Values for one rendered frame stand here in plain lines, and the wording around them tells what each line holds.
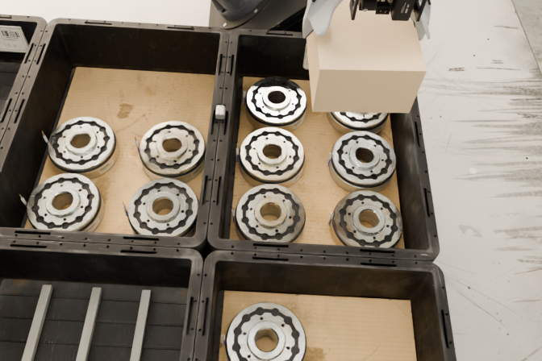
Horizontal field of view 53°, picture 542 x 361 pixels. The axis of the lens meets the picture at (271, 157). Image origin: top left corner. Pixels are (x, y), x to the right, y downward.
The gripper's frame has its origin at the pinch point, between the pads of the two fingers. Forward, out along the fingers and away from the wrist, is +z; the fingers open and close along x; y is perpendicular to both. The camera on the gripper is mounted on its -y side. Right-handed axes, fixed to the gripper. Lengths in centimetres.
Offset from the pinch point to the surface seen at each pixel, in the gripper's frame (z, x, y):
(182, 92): 27.1, -25.1, -13.0
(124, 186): 26.9, -32.7, 6.3
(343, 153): 23.7, 1.5, 1.9
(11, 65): 27, -56, -19
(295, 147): 24.1, -6.1, 0.6
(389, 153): 23.7, 8.8, 1.8
